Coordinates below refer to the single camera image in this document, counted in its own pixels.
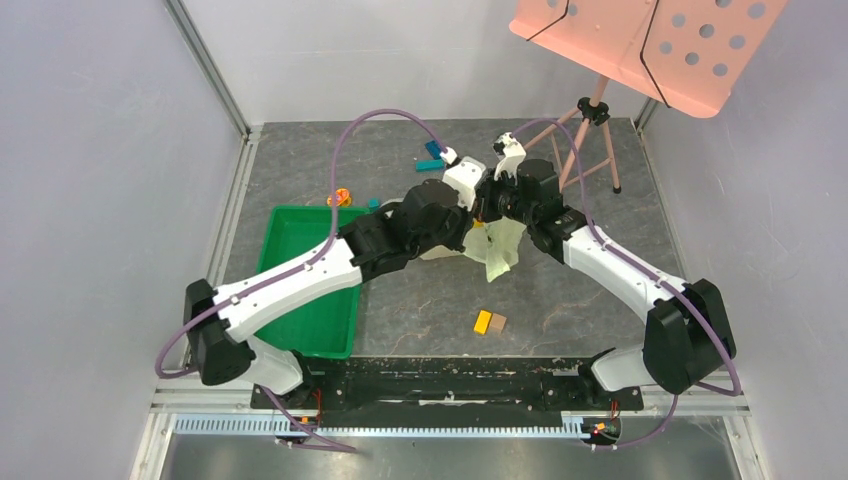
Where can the green plastic tray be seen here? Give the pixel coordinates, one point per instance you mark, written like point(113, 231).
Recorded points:
point(323, 325)

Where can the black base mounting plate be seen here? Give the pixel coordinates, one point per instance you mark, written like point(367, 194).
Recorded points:
point(370, 391)

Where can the blue lego brick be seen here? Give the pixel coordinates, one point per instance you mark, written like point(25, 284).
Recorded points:
point(434, 149)

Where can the pink music stand desk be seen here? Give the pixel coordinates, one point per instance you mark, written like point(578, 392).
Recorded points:
point(686, 54)

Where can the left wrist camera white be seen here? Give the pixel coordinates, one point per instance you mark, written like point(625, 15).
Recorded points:
point(463, 174)

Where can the yellow block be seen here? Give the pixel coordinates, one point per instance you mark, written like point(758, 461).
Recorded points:
point(482, 322)

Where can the brown wooden block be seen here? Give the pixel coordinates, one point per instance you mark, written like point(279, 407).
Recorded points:
point(496, 324)

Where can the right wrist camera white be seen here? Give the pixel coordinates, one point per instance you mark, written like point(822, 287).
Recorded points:
point(510, 153)

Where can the orange yellow round toy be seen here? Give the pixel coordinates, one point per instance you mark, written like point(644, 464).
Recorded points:
point(341, 198)

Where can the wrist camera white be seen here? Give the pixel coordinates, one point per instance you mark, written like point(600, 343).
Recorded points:
point(463, 174)
point(510, 153)

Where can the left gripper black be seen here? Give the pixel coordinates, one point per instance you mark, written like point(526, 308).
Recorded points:
point(466, 220)

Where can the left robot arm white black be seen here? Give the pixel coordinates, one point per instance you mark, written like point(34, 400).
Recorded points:
point(221, 321)

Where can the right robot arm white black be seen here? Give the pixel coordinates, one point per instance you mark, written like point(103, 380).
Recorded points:
point(687, 341)

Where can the pale green plastic bag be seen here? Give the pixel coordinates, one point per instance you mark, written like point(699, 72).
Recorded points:
point(494, 244)

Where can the white cable duct strip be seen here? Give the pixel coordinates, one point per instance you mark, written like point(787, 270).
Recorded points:
point(276, 424)

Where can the teal rectangular block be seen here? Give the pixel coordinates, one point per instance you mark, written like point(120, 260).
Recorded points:
point(429, 166)

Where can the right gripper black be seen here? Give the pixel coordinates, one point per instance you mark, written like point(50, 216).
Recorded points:
point(502, 204)

